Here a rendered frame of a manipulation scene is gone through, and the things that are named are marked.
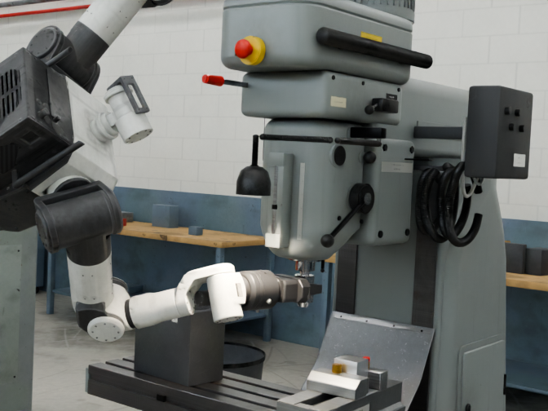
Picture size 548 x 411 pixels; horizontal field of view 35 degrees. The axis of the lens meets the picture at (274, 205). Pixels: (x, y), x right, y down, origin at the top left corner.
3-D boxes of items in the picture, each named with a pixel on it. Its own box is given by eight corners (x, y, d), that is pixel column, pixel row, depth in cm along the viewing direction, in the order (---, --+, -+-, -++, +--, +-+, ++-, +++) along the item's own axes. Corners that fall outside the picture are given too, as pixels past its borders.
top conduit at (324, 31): (329, 43, 173) (329, 25, 173) (311, 44, 175) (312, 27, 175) (432, 68, 208) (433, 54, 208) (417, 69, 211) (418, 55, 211)
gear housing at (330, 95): (325, 117, 181) (328, 68, 181) (237, 116, 196) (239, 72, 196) (403, 125, 208) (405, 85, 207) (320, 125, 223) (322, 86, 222)
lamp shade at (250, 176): (235, 194, 175) (236, 164, 174) (236, 193, 182) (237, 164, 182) (270, 196, 175) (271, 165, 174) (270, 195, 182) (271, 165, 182)
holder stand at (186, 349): (187, 387, 213) (191, 307, 212) (133, 369, 228) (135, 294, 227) (223, 379, 222) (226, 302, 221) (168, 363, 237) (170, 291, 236)
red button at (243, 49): (246, 57, 176) (247, 37, 175) (232, 58, 178) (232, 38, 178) (256, 59, 178) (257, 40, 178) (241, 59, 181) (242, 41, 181)
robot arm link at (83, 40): (64, 8, 193) (24, 55, 192) (83, 21, 187) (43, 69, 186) (95, 38, 202) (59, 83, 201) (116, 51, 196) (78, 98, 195)
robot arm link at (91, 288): (70, 342, 185) (62, 272, 170) (77, 298, 195) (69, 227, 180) (124, 343, 186) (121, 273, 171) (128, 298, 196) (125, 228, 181)
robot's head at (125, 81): (112, 130, 179) (133, 112, 174) (95, 95, 180) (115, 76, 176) (134, 127, 184) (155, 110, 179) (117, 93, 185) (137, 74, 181)
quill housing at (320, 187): (320, 264, 187) (327, 117, 185) (247, 254, 200) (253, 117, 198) (365, 259, 202) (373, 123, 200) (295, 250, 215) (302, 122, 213)
